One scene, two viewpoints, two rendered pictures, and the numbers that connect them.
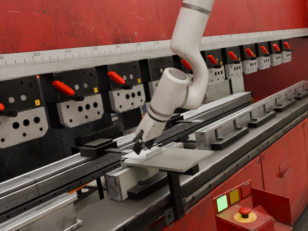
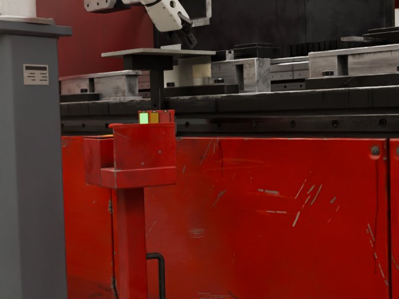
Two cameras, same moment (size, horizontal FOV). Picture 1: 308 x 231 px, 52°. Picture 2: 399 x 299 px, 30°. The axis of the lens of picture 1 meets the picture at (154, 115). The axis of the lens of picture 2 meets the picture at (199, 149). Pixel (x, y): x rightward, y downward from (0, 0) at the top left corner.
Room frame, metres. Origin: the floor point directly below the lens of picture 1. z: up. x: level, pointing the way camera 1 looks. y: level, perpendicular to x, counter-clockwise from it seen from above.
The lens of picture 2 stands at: (1.30, -2.08, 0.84)
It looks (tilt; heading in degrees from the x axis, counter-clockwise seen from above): 3 degrees down; 94
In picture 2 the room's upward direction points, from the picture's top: 2 degrees counter-clockwise
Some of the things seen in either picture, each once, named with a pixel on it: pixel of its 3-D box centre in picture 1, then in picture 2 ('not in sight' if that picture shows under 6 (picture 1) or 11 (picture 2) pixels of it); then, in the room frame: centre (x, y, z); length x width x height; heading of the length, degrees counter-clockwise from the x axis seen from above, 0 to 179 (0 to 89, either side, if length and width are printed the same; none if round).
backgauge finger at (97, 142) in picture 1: (109, 148); (238, 51); (1.27, 0.20, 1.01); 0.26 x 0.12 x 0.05; 47
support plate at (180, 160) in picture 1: (167, 157); (159, 54); (1.05, -0.02, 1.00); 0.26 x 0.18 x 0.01; 47
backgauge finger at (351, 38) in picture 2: (180, 119); (376, 37); (1.63, -0.13, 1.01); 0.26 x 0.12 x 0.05; 47
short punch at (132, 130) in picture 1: (130, 120); (196, 9); (1.15, 0.09, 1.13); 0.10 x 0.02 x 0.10; 137
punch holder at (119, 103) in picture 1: (120, 86); not in sight; (1.13, 0.10, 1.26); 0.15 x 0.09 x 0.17; 137
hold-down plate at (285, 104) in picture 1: (285, 105); not in sight; (2.14, -0.91, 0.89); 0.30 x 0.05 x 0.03; 137
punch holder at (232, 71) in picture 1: (228, 63); not in sight; (1.72, -0.44, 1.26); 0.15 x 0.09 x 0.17; 137
